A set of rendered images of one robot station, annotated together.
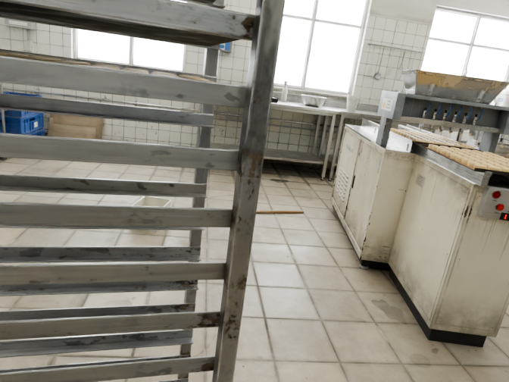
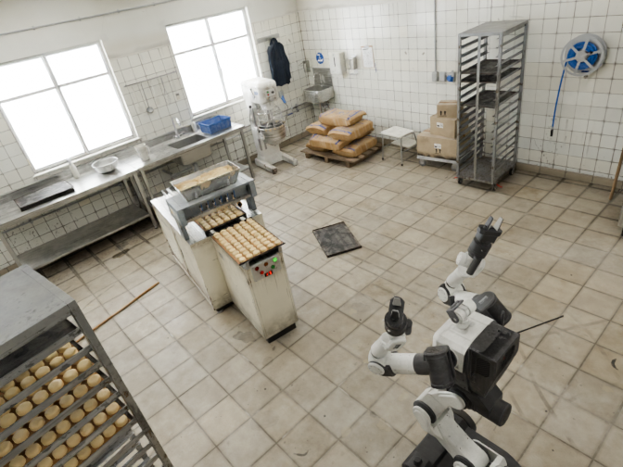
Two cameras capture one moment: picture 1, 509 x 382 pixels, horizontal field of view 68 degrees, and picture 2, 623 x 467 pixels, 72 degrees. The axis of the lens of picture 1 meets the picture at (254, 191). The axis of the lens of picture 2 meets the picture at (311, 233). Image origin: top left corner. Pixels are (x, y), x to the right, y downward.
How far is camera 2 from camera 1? 1.79 m
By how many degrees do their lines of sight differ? 29
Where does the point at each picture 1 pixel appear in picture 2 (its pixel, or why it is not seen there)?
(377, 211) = (208, 279)
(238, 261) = (160, 453)
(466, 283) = (269, 309)
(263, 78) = (139, 417)
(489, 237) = (266, 284)
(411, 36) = (158, 61)
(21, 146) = not seen: outside the picture
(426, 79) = (190, 192)
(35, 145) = not seen: outside the picture
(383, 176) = (198, 259)
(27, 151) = not seen: outside the picture
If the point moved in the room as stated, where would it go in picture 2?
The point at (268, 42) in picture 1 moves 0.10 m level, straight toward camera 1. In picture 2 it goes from (135, 410) to (142, 426)
